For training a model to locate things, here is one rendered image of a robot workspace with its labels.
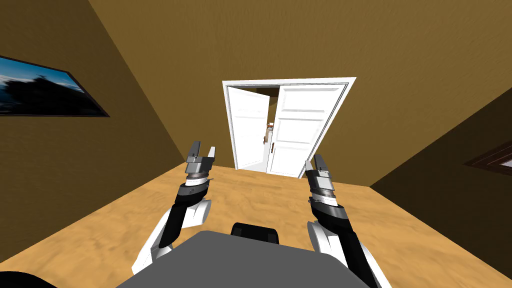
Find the narrow white panelled door leaf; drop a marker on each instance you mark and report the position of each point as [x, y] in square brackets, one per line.
[248, 128]

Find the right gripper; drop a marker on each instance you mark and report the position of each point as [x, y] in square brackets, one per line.
[321, 180]

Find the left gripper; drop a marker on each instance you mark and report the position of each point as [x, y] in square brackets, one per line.
[198, 164]

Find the wide white panelled door leaf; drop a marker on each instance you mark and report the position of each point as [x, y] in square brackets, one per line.
[304, 128]

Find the dark-framed blue sky picture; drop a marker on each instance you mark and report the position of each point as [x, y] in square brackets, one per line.
[44, 90]

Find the dark brown framed window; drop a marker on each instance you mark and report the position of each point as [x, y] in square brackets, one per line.
[494, 160]

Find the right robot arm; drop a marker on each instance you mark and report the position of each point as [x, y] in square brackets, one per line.
[340, 228]

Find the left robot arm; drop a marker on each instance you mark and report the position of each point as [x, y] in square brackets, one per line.
[179, 212]

